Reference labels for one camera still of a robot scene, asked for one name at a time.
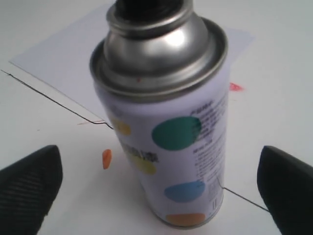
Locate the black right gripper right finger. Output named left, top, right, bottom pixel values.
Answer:
left=257, top=145, right=313, bottom=235

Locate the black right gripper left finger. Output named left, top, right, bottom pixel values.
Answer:
left=0, top=145, right=63, bottom=235

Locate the white dotted spray paint can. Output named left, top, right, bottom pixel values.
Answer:
left=89, top=0, right=229, bottom=228

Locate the small orange scrap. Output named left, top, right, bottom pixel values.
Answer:
left=102, top=149, right=112, bottom=169

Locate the white paper sheet stack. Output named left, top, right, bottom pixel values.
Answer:
left=12, top=0, right=253, bottom=127

